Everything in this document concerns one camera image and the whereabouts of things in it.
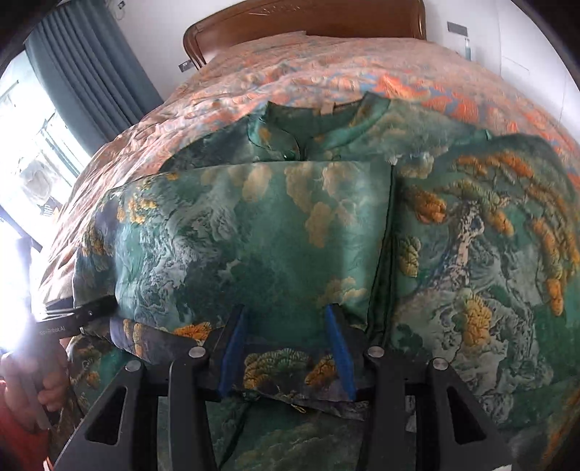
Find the white wardrobe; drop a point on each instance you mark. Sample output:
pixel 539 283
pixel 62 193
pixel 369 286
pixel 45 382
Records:
pixel 543 54

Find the clear bottle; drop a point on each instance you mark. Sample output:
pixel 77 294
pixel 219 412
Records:
pixel 468 47

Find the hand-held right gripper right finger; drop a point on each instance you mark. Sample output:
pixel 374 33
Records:
pixel 340 353

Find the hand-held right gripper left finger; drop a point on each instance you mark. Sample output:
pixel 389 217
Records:
pixel 232 348

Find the person's left forearm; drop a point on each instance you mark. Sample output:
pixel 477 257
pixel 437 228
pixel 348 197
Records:
pixel 11 430

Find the wooden bed headboard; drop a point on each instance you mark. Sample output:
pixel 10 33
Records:
pixel 294 18

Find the grey wall switch panel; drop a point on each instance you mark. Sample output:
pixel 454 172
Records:
pixel 456 28
pixel 185 67

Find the person's left hand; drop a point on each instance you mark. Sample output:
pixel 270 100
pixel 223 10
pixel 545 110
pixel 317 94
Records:
pixel 52 385

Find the glass balcony door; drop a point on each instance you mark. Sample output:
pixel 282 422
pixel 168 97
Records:
pixel 31 149

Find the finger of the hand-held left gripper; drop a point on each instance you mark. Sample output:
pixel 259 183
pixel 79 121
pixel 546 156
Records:
pixel 86 310

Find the bed with orange floral quilt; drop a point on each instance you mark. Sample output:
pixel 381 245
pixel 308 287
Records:
pixel 226 81

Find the green landscape print jacket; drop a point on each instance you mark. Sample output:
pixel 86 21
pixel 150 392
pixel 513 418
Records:
pixel 281 235

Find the grey-blue curtain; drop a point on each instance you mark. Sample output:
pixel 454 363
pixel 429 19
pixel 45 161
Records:
pixel 86 77

